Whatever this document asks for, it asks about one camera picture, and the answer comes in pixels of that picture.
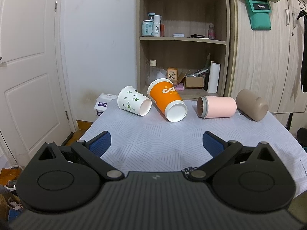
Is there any clear bottle beige cap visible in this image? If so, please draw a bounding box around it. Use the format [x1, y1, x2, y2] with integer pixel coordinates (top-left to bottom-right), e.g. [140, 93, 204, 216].
[148, 60, 157, 84]

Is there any small floral carton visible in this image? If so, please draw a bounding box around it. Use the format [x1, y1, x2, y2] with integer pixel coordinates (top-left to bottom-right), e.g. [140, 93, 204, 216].
[167, 67, 178, 81]

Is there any teal white jar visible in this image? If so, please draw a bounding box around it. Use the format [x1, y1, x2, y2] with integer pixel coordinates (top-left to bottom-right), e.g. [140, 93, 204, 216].
[142, 12, 156, 37]

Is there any pink small bottle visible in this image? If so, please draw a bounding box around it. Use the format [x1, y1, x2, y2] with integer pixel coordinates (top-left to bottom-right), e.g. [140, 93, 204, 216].
[208, 23, 215, 39]

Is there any black hanging ribbon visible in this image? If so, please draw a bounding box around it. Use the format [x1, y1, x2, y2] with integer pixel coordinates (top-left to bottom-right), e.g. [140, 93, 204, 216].
[297, 10, 307, 93]

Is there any wooden shelf unit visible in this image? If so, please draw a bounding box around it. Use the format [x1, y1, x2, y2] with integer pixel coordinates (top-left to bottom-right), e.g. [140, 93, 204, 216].
[136, 0, 230, 96]

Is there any wooden wardrobe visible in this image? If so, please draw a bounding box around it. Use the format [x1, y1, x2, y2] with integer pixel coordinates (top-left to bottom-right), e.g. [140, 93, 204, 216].
[225, 0, 306, 113]

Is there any white paper cup green print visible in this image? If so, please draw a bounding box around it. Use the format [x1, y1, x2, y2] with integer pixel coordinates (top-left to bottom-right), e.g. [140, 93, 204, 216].
[117, 86, 152, 116]

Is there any small cardboard box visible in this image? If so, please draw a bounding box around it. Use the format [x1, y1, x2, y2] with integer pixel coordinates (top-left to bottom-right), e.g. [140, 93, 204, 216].
[177, 72, 205, 89]

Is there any beige tumbler cup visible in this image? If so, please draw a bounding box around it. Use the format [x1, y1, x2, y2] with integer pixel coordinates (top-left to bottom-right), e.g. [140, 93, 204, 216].
[236, 89, 268, 122]

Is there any pink tumbler grey lid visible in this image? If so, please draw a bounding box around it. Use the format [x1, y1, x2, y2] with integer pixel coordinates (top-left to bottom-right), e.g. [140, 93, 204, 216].
[197, 96, 237, 119]

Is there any white tube bottle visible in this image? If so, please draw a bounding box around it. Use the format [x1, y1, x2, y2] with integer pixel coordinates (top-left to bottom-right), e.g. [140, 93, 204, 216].
[153, 15, 161, 37]

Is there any white paper towel roll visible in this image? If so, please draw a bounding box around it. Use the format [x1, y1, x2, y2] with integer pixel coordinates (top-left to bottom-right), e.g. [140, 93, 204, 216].
[207, 63, 221, 94]

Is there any white flat tin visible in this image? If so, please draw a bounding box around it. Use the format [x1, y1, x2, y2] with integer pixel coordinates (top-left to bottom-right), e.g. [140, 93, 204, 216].
[173, 33, 185, 37]

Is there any teal fabric pouch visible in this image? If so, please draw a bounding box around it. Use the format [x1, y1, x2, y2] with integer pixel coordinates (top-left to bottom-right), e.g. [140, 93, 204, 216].
[245, 0, 272, 31]

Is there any white door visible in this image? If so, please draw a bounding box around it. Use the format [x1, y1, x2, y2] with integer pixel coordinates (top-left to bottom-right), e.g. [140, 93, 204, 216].
[1, 0, 71, 166]

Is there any orange paper cup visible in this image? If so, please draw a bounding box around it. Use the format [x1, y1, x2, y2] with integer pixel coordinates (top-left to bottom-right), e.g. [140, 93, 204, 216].
[147, 78, 188, 122]

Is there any white patterned table cloth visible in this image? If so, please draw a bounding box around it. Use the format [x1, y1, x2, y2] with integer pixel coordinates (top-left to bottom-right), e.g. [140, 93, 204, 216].
[82, 101, 306, 195]

